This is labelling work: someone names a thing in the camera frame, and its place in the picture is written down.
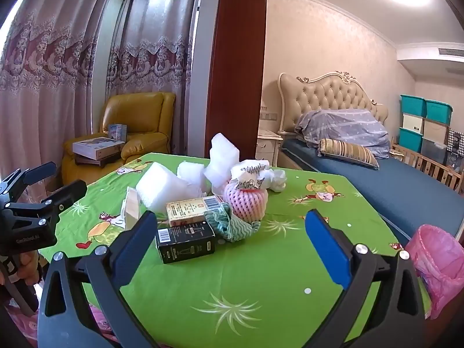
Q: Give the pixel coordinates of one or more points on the yellow leather armchair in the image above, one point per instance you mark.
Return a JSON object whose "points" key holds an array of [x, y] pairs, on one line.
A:
{"points": [[145, 116]]}

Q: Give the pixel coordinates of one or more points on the grey-blue striped duvet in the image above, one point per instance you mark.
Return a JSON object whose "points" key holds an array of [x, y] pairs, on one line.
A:
{"points": [[340, 127]]}

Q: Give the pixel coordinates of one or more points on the clear grey storage box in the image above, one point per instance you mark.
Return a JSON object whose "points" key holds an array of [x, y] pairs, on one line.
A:
{"points": [[433, 150]]}

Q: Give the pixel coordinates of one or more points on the green printed tablecloth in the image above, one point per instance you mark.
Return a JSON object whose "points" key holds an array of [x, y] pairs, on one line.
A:
{"points": [[253, 268]]}

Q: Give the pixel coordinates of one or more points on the small white foam piece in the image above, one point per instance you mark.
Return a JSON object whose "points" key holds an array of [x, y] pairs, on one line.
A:
{"points": [[190, 174]]}

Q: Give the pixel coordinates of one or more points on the pink lace curtain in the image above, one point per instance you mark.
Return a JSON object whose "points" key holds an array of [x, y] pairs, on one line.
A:
{"points": [[152, 43], [43, 79]]}

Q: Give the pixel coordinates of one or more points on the beige storage box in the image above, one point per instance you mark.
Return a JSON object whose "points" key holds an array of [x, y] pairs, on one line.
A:
{"points": [[413, 122], [435, 130]]}

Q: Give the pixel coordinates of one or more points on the wall switch panel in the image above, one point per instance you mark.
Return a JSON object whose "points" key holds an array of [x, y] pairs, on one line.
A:
{"points": [[268, 116]]}

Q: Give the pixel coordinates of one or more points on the teal storage box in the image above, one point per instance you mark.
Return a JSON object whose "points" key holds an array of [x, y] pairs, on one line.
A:
{"points": [[410, 139], [413, 103], [438, 110]]}

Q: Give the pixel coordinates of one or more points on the dark wooden pillar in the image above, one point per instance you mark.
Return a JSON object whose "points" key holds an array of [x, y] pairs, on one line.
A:
{"points": [[239, 61]]}

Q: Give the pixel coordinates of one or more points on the small blue printed box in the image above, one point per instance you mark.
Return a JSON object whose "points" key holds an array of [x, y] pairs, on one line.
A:
{"points": [[118, 132]]}

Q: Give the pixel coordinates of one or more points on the beige tufted headboard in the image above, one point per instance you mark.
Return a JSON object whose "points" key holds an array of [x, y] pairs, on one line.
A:
{"points": [[326, 94]]}

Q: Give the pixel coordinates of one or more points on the flat white cardboard box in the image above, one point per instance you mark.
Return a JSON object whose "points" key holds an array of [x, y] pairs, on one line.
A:
{"points": [[96, 147]]}

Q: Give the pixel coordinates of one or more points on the black white checkered bag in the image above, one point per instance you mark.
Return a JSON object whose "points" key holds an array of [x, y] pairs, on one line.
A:
{"points": [[455, 141]]}

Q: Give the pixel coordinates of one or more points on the brown striped pillow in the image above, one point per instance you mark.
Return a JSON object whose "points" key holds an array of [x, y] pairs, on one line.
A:
{"points": [[348, 152]]}

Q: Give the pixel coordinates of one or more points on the person's left hand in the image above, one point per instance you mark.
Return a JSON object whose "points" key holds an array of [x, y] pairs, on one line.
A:
{"points": [[27, 266]]}

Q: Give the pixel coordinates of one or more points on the beige carton box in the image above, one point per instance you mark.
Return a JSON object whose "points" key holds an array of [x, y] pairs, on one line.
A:
{"points": [[188, 210]]}

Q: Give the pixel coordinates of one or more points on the black carton box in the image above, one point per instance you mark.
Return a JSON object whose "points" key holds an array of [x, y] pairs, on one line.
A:
{"points": [[185, 241]]}

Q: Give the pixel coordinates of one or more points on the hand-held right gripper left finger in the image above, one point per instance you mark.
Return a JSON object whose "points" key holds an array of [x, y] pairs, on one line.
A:
{"points": [[134, 246]]}

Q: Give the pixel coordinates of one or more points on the pink foam fruit net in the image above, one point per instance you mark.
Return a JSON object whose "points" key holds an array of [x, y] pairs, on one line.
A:
{"points": [[246, 201]]}

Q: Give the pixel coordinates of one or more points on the white folded packaging piece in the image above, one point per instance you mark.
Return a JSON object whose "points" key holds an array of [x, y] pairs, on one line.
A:
{"points": [[131, 206]]}

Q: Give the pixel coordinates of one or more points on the bed with blue sheet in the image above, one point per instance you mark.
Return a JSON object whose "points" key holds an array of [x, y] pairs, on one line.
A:
{"points": [[362, 181]]}

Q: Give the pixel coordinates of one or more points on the large white foam block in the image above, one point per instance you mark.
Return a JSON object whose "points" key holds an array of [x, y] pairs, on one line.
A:
{"points": [[159, 185]]}

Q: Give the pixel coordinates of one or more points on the white nightstand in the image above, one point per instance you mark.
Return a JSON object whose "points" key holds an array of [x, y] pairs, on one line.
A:
{"points": [[266, 145]]}

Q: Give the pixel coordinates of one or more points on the white printed paper bag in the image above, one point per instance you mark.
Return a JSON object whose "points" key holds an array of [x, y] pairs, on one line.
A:
{"points": [[250, 176]]}

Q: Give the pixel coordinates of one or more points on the green white mesh cloth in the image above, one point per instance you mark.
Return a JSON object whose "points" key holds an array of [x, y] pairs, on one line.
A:
{"points": [[224, 224]]}

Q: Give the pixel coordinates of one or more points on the crumpled white tissue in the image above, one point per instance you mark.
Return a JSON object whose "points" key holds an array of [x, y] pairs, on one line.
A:
{"points": [[277, 179]]}

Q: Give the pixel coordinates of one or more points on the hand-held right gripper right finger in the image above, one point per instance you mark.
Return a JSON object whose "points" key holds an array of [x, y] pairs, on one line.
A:
{"points": [[326, 253]]}

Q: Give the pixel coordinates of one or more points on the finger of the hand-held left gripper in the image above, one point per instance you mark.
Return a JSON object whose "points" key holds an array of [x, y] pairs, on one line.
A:
{"points": [[34, 174], [65, 195]]}

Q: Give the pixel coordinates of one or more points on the air conditioner vent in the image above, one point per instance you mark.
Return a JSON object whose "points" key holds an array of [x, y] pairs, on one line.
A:
{"points": [[451, 52]]}

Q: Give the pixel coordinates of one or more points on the flat brown box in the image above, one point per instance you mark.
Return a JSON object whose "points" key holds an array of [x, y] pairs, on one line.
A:
{"points": [[94, 162]]}

